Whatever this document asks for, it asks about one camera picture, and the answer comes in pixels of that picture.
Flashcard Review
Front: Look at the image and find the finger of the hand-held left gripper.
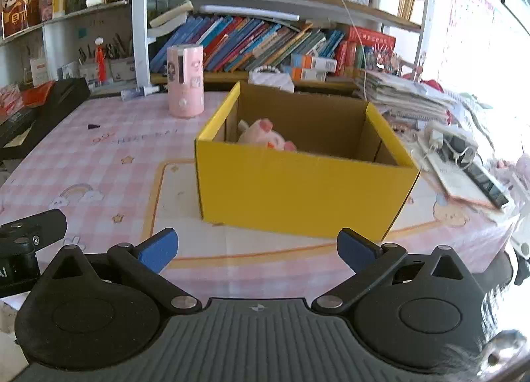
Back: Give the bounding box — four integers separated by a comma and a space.
0, 209, 68, 251

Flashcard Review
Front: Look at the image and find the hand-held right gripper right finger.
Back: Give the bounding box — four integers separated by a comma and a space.
311, 228, 475, 313

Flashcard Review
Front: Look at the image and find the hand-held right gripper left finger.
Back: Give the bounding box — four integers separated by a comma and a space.
41, 228, 203, 312

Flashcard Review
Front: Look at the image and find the yellow cardboard box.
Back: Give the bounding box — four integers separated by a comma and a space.
194, 81, 421, 242

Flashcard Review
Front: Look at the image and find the pink plush pig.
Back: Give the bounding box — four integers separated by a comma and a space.
237, 118, 298, 151

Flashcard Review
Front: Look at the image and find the pink checkered tablecloth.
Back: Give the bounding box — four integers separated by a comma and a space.
0, 91, 518, 312

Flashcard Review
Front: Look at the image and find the black slim box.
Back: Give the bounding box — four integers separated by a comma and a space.
0, 106, 36, 138

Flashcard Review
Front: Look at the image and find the pink-edged notebook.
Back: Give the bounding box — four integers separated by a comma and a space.
420, 146, 504, 213

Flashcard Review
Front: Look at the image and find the black digital piano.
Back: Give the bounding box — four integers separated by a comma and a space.
0, 78, 92, 161

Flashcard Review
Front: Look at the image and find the red wrapped packet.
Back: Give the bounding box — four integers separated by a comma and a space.
0, 84, 26, 124

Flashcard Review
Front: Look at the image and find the red envelope pack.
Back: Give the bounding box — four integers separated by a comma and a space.
19, 83, 54, 107

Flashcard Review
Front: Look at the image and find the white power adapter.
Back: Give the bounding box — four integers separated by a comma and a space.
426, 120, 446, 148

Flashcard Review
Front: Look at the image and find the black slim device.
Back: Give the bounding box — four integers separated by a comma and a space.
464, 160, 510, 209

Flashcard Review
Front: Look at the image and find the white box red label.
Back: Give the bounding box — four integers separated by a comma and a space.
30, 57, 49, 86

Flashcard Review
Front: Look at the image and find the clear spray bottle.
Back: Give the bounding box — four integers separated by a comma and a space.
121, 86, 160, 100

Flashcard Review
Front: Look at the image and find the pink humidifier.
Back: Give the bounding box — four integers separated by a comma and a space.
167, 45, 205, 118

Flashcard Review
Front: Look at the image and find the stack of papers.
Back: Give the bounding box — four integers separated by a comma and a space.
356, 69, 456, 122

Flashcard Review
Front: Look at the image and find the red tassel ornament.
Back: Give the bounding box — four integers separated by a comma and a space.
94, 37, 107, 84

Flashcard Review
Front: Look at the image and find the short orange white box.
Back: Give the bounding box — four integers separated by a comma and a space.
292, 68, 328, 81

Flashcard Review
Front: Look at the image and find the bunch of pens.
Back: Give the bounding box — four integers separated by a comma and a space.
78, 33, 134, 62

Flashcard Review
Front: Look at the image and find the long orange white box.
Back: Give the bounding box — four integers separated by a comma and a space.
291, 54, 338, 72

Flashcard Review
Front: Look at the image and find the red boxed book set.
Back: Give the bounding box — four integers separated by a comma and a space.
335, 26, 396, 76

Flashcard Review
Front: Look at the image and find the white bookshelf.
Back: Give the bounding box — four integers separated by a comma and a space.
0, 0, 435, 93

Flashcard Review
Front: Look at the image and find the fortune god paper decoration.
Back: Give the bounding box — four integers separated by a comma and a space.
0, 0, 41, 40

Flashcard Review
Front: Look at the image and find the row of leaning blue books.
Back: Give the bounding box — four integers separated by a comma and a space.
150, 15, 346, 74

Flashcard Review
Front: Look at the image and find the thick cream-paged book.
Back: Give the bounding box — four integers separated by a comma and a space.
149, 0, 195, 28

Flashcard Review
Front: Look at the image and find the white quilted pearl-handle purse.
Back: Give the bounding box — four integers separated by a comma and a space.
248, 66, 295, 92

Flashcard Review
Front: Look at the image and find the pink wall poster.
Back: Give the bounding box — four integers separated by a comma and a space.
438, 0, 495, 88

